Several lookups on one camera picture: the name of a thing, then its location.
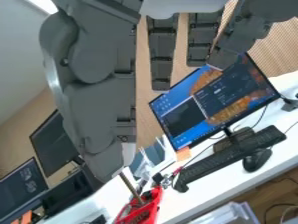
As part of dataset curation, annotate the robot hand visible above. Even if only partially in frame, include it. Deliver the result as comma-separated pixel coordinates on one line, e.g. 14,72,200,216
39,0,298,184

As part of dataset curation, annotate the dark monitor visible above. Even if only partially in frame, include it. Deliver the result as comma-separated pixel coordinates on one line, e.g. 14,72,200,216
28,109,84,178
0,156,51,222

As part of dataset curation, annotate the monitor with blue screen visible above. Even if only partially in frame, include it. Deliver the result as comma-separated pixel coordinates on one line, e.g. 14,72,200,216
148,52,284,152

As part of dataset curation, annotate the thin stick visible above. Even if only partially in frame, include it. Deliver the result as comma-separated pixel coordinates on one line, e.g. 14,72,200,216
119,171,147,205

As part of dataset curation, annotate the black box device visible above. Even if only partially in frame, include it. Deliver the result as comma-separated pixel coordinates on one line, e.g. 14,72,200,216
40,171,96,216

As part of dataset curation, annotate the black keyboard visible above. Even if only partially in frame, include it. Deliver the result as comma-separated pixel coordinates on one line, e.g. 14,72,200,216
172,124,289,194

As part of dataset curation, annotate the red tray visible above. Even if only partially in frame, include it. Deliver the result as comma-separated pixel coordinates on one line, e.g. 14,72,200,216
114,185,165,224

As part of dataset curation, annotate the white desk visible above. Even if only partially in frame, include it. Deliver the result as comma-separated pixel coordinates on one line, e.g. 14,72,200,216
42,69,298,224

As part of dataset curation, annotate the black mouse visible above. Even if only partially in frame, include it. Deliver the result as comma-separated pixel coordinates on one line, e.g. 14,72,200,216
241,147,275,173

